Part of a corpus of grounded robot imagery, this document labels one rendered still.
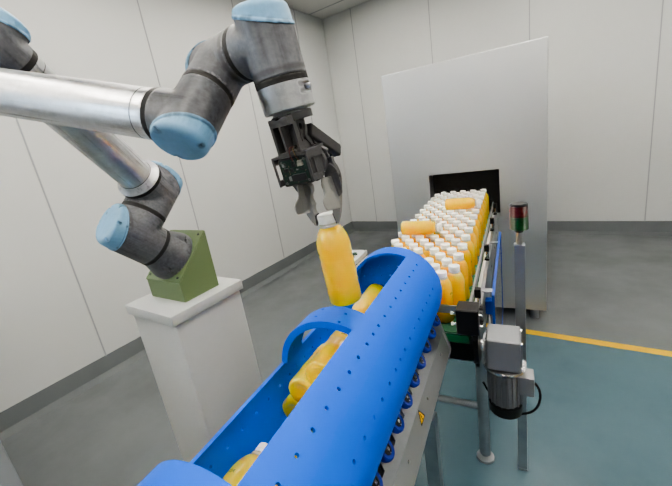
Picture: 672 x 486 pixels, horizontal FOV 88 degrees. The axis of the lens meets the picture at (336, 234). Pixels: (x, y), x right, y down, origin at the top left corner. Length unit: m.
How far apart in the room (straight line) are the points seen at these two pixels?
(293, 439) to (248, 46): 0.57
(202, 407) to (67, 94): 1.14
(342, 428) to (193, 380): 0.95
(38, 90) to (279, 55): 0.42
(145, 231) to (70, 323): 2.21
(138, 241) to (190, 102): 0.80
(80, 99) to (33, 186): 2.63
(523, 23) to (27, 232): 5.27
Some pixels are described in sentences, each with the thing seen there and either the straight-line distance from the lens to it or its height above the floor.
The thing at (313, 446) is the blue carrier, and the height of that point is 1.19.
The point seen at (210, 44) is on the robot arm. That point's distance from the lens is 0.69.
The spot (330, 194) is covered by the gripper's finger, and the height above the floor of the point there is 1.49.
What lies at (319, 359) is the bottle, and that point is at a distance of 0.73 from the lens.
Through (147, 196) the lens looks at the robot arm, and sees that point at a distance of 1.35.
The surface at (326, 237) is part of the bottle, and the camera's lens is 0.66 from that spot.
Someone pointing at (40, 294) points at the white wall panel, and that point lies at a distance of 3.38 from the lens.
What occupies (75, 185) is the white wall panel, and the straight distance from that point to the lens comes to 3.42.
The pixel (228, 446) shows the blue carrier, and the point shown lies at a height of 1.07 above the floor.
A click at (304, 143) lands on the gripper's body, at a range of 0.62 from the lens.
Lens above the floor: 1.59
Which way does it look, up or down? 15 degrees down
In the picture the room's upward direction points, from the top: 9 degrees counter-clockwise
